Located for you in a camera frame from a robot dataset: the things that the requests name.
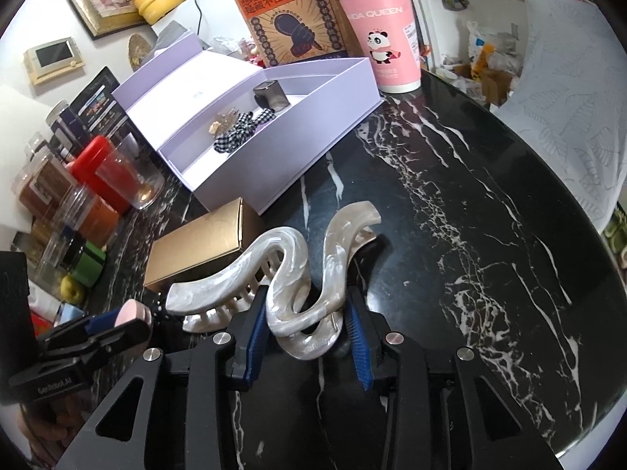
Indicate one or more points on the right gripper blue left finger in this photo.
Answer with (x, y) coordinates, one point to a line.
(251, 332)

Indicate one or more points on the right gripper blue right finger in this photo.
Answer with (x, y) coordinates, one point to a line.
(366, 330)

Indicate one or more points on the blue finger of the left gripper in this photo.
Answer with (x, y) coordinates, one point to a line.
(105, 323)

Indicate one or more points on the pink round compact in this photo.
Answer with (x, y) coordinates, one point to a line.
(133, 310)

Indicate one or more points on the white pearl hair claw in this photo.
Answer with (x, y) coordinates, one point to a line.
(281, 253)

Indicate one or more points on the gold rectangular box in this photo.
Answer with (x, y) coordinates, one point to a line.
(202, 247)

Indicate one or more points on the orange spice jar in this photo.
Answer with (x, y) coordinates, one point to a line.
(87, 213)

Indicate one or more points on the brown spice jar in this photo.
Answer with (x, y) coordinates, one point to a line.
(42, 184)

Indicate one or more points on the clear drinking glass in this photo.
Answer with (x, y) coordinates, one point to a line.
(137, 181)

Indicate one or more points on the red canister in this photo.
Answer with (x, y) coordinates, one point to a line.
(84, 167)

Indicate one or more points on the black printed brochure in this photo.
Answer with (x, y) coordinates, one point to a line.
(98, 109)

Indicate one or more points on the black white gingham scrunchie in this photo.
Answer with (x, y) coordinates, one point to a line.
(242, 131)

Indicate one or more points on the small beige hair clip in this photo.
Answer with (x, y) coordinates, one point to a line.
(223, 122)

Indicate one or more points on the lilac open gift box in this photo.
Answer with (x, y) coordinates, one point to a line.
(177, 94)

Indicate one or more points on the small dark square case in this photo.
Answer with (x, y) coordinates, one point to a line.
(270, 95)

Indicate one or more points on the lower pink panda cup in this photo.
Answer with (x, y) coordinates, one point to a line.
(388, 35)

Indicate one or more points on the grey leaf pattern chair cover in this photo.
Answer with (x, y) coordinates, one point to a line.
(570, 103)

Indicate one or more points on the brown printed paper bag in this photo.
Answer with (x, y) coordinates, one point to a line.
(289, 31)

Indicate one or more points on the beige wall intercom panel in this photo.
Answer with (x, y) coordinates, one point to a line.
(48, 61)

